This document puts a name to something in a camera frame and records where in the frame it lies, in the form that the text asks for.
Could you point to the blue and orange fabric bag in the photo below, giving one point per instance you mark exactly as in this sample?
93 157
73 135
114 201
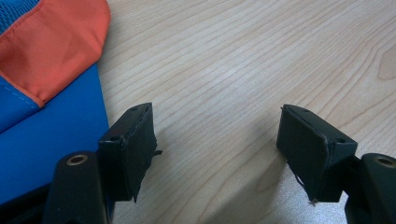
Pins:
46 93

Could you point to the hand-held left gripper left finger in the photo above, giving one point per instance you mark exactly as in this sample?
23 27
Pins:
127 155

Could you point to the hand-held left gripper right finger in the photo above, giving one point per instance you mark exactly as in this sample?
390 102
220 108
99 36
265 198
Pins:
311 152

